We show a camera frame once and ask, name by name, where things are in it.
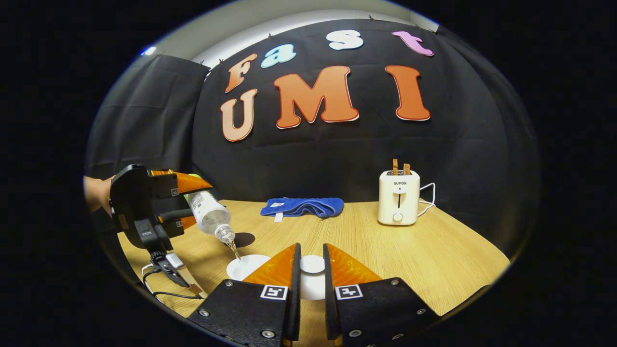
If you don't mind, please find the black backdrop cloth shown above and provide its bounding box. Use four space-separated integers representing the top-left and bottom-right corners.
86 19 540 256

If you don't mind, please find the white toaster cable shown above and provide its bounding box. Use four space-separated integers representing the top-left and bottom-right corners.
418 182 437 217

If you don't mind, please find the white teacup lid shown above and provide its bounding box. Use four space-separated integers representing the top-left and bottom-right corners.
299 255 327 300

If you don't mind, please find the blue towel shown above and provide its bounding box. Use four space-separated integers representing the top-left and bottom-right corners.
260 197 345 222

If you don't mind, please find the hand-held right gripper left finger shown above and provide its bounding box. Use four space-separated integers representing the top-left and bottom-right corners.
187 242 302 347

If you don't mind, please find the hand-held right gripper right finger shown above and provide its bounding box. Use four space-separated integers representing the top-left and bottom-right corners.
323 243 442 347

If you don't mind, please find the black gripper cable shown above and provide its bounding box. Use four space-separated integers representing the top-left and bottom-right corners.
142 263 205 302

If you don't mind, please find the white toaster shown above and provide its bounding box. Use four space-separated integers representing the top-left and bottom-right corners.
377 170 421 226

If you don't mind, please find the clear water bottle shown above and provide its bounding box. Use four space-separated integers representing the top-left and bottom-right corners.
186 174 237 244

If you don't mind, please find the white teacup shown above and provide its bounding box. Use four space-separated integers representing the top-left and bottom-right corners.
227 254 271 281

